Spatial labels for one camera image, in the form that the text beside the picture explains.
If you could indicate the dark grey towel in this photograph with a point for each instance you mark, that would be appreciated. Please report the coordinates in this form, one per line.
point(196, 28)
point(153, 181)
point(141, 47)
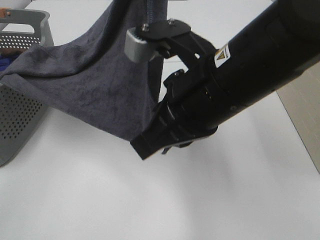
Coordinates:
point(91, 78)

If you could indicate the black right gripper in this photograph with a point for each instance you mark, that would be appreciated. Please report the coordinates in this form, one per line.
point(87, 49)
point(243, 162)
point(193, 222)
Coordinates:
point(166, 130)

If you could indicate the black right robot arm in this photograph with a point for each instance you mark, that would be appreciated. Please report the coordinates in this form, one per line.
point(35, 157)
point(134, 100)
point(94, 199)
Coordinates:
point(271, 51)

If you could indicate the blue cloth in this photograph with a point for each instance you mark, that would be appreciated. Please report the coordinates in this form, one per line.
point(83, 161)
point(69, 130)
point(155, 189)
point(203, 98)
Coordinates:
point(7, 59)

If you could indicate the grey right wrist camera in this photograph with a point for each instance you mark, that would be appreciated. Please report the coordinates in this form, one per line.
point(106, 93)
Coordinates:
point(138, 50)

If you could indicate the grey perforated plastic basket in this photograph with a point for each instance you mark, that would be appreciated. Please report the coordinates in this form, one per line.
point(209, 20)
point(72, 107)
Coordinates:
point(19, 114)

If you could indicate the beige fabric storage bin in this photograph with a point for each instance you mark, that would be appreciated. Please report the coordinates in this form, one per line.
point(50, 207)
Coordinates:
point(301, 99)

